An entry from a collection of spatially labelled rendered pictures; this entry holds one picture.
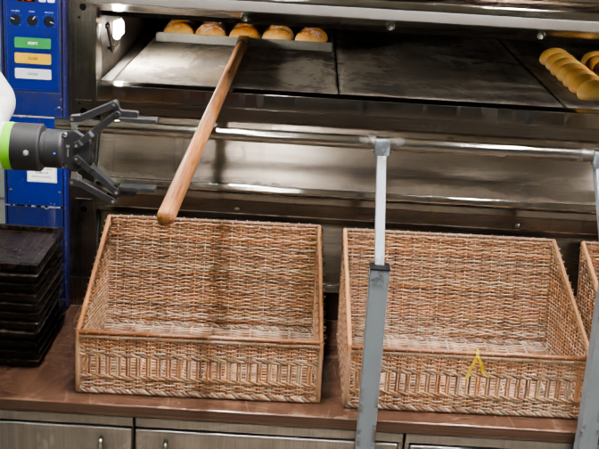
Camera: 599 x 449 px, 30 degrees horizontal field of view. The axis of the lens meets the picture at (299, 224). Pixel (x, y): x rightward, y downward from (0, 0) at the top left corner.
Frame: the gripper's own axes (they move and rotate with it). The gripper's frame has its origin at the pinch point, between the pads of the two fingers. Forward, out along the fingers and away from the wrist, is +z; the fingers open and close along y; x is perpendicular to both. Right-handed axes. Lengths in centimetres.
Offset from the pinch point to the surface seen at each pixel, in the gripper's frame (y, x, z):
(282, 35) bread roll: -4, -142, 20
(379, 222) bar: 16, -18, 46
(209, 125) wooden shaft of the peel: -1.8, -20.8, 9.1
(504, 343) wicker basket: 59, -58, 84
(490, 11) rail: -25, -54, 70
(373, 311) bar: 33, -9, 46
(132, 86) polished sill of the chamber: 0, -68, -15
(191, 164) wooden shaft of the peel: -1.5, 10.9, 9.1
